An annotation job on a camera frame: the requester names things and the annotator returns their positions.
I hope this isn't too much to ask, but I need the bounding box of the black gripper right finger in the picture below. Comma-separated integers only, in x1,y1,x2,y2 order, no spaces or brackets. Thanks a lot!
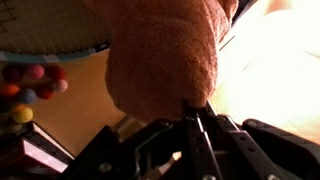
199,101,292,180

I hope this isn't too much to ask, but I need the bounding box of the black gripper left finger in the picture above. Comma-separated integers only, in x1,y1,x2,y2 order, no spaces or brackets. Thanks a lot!
181,99,223,180

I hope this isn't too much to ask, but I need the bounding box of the orange terry towel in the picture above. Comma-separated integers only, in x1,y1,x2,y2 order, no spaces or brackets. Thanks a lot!
83,0,240,123

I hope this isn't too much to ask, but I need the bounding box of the dark hardcover book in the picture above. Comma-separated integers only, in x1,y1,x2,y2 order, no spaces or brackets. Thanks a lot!
30,120,77,162

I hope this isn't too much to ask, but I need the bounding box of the pink-edged book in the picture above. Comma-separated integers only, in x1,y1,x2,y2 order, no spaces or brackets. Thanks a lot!
20,137,70,174

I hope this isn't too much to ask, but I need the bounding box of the multicolour felt ball mat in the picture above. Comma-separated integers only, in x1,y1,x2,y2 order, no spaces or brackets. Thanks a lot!
0,63,70,135

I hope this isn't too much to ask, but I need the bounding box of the tennis racket with white frame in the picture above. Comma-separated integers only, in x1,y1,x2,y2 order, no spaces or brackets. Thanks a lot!
0,0,113,65

